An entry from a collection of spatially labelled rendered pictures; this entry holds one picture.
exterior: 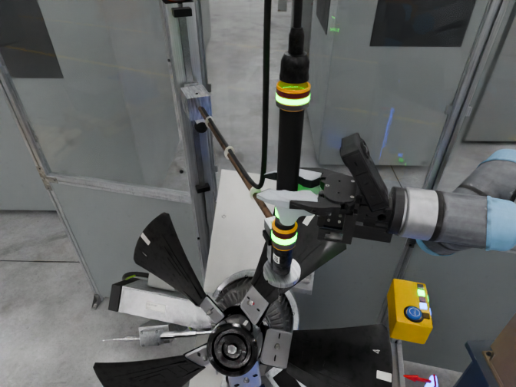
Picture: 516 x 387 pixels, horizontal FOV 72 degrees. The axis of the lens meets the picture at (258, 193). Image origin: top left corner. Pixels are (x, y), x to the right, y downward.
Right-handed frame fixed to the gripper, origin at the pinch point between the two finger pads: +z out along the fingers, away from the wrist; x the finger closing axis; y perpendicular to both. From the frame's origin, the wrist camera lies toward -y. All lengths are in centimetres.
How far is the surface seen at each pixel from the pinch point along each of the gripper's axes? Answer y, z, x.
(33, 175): 123, 211, 136
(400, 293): 59, -36, 31
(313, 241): 25.6, -7.9, 14.6
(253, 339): 40.7, 2.1, -3.1
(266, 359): 47.4, -0.9, -3.7
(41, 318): 165, 153, 51
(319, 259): 27.0, -9.6, 10.8
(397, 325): 60, -34, 21
